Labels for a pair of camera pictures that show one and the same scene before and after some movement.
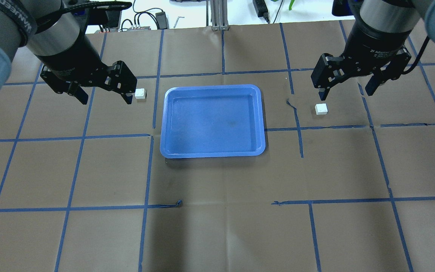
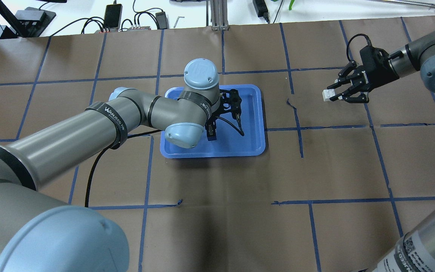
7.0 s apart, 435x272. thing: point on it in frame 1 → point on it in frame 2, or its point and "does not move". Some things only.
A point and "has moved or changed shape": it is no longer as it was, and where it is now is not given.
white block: x=321 y=109 has moved or changed shape
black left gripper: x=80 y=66 → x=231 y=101
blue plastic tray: x=212 y=121 does not move
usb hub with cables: x=139 y=28 does not move
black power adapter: x=162 y=21 does not move
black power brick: x=261 y=9 does not move
